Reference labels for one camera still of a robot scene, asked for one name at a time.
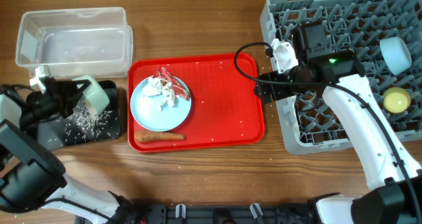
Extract small white tissue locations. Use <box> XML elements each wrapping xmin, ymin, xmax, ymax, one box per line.
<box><xmin>160</xmin><ymin>82</ymin><xmax>175</xmax><ymax>110</ymax></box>

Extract light blue plate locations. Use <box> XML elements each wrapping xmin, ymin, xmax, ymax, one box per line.
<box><xmin>129</xmin><ymin>76</ymin><xmax>193</xmax><ymax>132</ymax></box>

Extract green bowl with rice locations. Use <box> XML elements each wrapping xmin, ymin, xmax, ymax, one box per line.
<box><xmin>73</xmin><ymin>75</ymin><xmax>109</xmax><ymax>113</ymax></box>

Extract yellow cup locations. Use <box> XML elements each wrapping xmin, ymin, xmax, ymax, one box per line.
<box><xmin>382</xmin><ymin>87</ymin><xmax>411</xmax><ymax>113</ymax></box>

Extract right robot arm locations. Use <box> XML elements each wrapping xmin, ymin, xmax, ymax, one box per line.
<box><xmin>256</xmin><ymin>24</ymin><xmax>421</xmax><ymax>223</ymax></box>

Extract red strawberry cake wrapper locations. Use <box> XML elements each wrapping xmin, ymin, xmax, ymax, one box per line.
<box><xmin>153</xmin><ymin>66</ymin><xmax>191</xmax><ymax>101</ymax></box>

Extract red serving tray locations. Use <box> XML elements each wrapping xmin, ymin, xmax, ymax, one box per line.
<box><xmin>127</xmin><ymin>53</ymin><xmax>265</xmax><ymax>154</ymax></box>

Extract clear plastic bin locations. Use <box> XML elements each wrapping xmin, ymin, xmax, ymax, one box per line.
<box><xmin>15</xmin><ymin>7</ymin><xmax>133</xmax><ymax>78</ymax></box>

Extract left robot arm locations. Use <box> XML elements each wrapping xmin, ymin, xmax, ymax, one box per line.
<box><xmin>1</xmin><ymin>76</ymin><xmax>139</xmax><ymax>223</ymax></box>

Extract black tray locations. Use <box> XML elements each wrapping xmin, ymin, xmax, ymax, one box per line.
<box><xmin>27</xmin><ymin>80</ymin><xmax>121</xmax><ymax>150</ymax></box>

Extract grey dishwasher rack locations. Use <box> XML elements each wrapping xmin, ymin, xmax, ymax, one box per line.
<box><xmin>260</xmin><ymin>0</ymin><xmax>421</xmax><ymax>155</ymax></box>

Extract light blue bowl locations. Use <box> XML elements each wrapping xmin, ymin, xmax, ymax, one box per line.
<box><xmin>380</xmin><ymin>37</ymin><xmax>411</xmax><ymax>76</ymax></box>

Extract carrot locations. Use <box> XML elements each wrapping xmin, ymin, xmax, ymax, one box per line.
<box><xmin>135</xmin><ymin>130</ymin><xmax>185</xmax><ymax>143</ymax></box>

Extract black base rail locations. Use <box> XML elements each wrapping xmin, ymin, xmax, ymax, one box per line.
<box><xmin>136</xmin><ymin>203</ymin><xmax>317</xmax><ymax>224</ymax></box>

